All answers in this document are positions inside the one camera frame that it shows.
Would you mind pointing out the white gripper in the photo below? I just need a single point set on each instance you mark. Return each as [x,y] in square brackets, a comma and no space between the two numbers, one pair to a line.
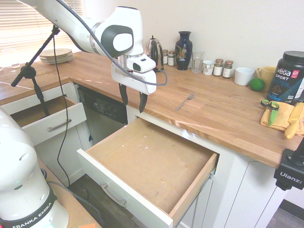
[133,80]

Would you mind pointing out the metal fork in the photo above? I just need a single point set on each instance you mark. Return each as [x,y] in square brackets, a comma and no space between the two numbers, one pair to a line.
[184,103]

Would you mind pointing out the brown robot base board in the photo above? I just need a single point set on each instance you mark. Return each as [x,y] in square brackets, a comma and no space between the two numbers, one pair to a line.
[71,206]

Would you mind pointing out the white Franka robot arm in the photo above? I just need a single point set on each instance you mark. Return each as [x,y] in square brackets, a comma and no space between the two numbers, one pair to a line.
[71,23]

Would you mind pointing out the large wooden drawer white front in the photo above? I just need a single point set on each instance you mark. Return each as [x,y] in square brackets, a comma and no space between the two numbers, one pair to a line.
[154,161]

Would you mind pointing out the small wooden drawer white front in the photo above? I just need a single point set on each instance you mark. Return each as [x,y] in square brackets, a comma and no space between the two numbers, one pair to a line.
[54,118]

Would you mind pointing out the stainless steel dishwasher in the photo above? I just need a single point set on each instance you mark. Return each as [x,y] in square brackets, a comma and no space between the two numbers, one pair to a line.
[104,114]

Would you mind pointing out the stainless steel kettle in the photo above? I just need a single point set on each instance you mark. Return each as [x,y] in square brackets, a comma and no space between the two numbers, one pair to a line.
[153,50]

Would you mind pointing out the dark blue painted vase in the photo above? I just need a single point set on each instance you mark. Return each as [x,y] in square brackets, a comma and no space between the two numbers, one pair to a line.
[183,52]

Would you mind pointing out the clear glass tumbler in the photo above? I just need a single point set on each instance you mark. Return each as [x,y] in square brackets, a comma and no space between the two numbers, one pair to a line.
[197,63]

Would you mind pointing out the small white patterned cup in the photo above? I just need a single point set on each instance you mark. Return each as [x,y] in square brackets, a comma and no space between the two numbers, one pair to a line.
[208,68]

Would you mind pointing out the stack of beige plates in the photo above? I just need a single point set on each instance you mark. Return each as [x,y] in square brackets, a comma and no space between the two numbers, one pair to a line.
[57,57]

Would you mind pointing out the spice jar brown lid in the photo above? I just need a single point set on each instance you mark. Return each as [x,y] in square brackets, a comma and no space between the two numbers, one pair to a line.
[227,70]
[218,69]

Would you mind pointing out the plain white cup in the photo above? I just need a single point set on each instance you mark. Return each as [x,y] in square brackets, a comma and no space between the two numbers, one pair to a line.
[244,77]

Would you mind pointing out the green lime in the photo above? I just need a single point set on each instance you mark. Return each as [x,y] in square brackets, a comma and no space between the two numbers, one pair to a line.
[256,84]

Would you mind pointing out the clear wine glass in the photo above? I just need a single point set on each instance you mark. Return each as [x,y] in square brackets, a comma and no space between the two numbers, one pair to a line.
[8,53]

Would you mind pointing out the window blinds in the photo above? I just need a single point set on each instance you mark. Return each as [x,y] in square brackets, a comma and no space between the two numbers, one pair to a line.
[19,23]

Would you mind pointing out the yellow mug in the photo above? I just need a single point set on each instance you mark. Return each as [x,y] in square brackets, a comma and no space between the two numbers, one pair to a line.
[268,74]

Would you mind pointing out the white kitchen cabinet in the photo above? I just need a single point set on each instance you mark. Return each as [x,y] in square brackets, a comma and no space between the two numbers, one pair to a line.
[242,190]

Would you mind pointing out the yellow cloth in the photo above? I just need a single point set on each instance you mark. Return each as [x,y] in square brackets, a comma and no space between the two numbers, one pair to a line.
[282,116]

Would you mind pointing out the black Vega protein tub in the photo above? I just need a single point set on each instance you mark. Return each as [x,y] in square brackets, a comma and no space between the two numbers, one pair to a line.
[287,78]

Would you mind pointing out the yellow knife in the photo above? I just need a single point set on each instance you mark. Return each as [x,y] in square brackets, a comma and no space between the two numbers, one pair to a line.
[293,123]

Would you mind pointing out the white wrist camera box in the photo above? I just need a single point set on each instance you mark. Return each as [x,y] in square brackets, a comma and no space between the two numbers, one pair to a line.
[142,63]

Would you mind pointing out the black camera boom stand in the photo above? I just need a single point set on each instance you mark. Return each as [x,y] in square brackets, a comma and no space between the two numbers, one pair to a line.
[31,69]

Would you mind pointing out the black Ulanzi camera mount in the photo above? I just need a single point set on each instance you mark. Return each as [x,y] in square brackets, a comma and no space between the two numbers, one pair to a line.
[288,171]

